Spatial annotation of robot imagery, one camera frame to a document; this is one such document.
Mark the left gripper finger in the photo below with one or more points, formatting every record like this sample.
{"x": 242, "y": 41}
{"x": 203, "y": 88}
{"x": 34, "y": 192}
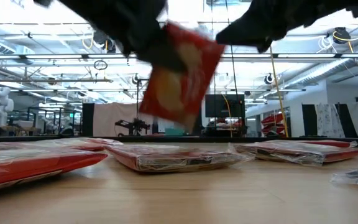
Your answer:
{"x": 166, "y": 56}

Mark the black background robot arm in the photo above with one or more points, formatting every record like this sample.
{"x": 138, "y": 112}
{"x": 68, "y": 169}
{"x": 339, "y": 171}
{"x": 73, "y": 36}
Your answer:
{"x": 134, "y": 126}

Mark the black partition post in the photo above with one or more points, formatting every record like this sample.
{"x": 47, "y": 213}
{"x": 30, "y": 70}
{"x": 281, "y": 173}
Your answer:
{"x": 88, "y": 119}

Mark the long ceiling light rail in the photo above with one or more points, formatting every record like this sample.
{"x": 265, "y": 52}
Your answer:
{"x": 57, "y": 56}

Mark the red stacked objects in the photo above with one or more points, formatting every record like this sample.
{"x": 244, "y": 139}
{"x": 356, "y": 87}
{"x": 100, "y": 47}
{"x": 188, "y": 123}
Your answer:
{"x": 272, "y": 123}

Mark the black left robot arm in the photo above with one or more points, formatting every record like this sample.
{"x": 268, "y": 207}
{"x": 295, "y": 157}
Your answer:
{"x": 113, "y": 11}

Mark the white patterned curtain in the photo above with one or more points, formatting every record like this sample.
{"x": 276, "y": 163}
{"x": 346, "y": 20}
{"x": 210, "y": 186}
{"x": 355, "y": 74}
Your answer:
{"x": 329, "y": 121}

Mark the silver ceiling duct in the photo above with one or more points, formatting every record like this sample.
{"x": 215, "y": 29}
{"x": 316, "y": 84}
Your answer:
{"x": 331, "y": 73}

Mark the teal box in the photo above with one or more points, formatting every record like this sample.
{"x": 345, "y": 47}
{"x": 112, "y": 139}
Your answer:
{"x": 174, "y": 132}

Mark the black monitor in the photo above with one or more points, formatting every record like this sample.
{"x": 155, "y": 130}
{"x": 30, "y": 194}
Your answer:
{"x": 225, "y": 105}

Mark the pale fabric partition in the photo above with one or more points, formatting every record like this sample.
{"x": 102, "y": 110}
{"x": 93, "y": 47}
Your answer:
{"x": 110, "y": 118}

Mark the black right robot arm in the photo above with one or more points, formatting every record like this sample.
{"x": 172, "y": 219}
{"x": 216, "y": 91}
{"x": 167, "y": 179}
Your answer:
{"x": 340, "y": 7}

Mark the black metal table frame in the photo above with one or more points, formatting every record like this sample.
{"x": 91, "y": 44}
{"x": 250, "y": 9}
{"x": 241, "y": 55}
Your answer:
{"x": 148, "y": 139}

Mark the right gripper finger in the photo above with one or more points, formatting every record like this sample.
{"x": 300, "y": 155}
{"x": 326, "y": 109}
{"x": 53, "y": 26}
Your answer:
{"x": 247, "y": 35}

